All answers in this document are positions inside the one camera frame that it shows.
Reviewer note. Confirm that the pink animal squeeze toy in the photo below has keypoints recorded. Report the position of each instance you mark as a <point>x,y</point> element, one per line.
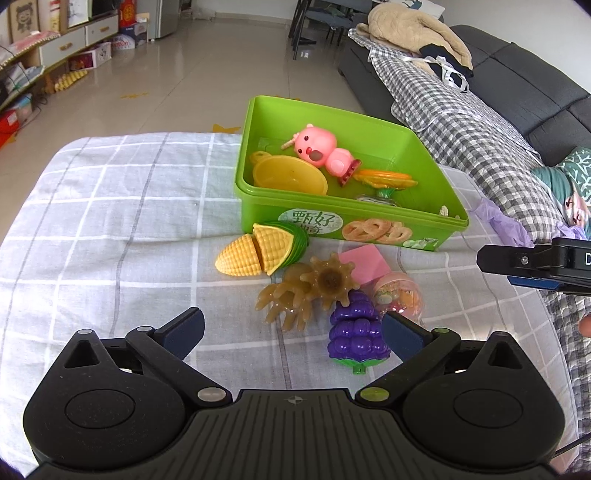
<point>314,147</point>

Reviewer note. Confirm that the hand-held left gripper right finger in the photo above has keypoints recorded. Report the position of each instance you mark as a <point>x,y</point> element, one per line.
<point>406,339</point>

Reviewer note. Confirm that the white wooden cabinet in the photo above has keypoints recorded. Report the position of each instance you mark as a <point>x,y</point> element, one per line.
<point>101,27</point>

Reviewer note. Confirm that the white red cardboard box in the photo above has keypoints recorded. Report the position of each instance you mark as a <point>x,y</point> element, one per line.
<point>99,53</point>

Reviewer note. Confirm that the green plastic box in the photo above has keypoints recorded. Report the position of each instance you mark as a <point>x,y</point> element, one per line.
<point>295,221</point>

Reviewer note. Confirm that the grey grid table cloth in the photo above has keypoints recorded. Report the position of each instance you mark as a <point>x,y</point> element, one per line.
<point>115,230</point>

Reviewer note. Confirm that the dark grey chair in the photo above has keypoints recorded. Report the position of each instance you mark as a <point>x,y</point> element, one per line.
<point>323,11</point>

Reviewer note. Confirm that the framed cartoon picture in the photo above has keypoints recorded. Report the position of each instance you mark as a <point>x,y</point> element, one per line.
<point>23,21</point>

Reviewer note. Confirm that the purple toy grapes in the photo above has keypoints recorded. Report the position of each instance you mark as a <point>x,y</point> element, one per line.
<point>353,332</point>

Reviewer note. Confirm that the pink clear capsule ball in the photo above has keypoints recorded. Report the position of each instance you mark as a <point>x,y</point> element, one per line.
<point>399,295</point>

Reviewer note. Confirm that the red storage box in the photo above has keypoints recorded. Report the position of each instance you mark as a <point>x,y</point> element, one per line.
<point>7,127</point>

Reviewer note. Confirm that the translucent brown hand toy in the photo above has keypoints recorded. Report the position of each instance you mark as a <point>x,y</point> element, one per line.
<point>281,300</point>
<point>330,279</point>

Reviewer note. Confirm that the pink block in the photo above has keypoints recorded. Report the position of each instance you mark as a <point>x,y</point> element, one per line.
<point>362,263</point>

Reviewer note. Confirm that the silver refrigerator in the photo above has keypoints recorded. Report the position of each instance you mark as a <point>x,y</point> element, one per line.
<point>166,18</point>

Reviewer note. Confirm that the row of yellow toys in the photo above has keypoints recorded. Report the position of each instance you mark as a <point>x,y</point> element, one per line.
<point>69,79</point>

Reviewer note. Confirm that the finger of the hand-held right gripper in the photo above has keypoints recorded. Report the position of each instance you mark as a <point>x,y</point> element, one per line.
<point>535,282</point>
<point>508,261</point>

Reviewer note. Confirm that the person's right hand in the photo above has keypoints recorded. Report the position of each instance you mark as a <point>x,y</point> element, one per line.
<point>586,325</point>

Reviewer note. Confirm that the yellow plastic bowl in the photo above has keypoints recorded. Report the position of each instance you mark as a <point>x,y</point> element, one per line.
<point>286,173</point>

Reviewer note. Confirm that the white blue printed box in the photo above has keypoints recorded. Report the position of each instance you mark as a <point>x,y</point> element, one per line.
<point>124,44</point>

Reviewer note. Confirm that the white deer print cushion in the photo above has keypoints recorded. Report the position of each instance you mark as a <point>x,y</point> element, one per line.
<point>415,5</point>

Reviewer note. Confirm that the dark grey sofa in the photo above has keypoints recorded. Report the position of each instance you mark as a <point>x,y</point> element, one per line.
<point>521,69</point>

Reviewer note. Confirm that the black white plaid cover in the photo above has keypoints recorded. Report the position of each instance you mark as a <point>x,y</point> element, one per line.
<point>438,106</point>

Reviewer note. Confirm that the teal patterned pillow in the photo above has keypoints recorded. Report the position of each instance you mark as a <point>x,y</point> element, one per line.
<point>554,184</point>

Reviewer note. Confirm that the yellow toy corn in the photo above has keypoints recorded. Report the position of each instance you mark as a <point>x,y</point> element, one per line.
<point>244,254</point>

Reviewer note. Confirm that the orange disc toy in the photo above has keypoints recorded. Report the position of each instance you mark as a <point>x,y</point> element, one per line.
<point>383,177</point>

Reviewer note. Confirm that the beige quilted blanket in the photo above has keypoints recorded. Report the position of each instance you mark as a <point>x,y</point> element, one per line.
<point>401,27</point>

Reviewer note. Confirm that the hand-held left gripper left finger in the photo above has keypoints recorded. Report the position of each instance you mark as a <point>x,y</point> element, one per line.
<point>182,332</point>

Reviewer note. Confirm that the red gift box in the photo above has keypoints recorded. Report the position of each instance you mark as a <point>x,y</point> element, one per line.
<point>128,11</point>

